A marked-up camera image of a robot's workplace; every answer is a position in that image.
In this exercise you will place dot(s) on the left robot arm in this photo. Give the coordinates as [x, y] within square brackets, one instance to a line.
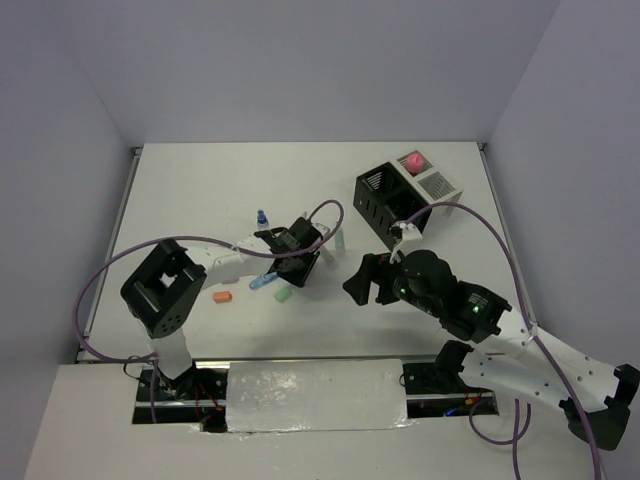
[163, 289]

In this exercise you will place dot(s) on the blue highlighter pen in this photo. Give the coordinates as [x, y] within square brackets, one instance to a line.
[262, 280]

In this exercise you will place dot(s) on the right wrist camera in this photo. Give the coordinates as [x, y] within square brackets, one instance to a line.
[408, 239]

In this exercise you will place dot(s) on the pink capped colourful tube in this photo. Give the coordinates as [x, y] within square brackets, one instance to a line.
[414, 163]

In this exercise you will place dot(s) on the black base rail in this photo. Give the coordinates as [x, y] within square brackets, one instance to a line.
[205, 408]

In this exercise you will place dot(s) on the orange marker cap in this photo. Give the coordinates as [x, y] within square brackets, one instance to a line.
[222, 297]

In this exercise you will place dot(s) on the white organizer container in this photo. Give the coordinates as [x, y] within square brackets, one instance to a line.
[432, 185]

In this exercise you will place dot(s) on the green highlighter pen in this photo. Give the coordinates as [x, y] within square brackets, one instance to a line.
[339, 241]

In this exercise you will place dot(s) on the blue spray bottle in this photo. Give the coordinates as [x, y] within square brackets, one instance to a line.
[262, 221]

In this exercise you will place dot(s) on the black organizer container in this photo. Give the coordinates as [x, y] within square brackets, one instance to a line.
[383, 196]

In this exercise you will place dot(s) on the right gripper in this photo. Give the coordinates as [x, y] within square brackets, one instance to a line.
[358, 285]

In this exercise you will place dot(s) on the green marker cap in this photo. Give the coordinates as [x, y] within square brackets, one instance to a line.
[283, 294]

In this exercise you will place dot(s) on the orange frosted marker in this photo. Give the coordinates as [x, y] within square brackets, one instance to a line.
[329, 258]

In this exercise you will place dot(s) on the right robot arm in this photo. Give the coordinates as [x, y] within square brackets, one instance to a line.
[491, 348]

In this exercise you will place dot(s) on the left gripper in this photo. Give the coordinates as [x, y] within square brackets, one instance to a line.
[299, 279]

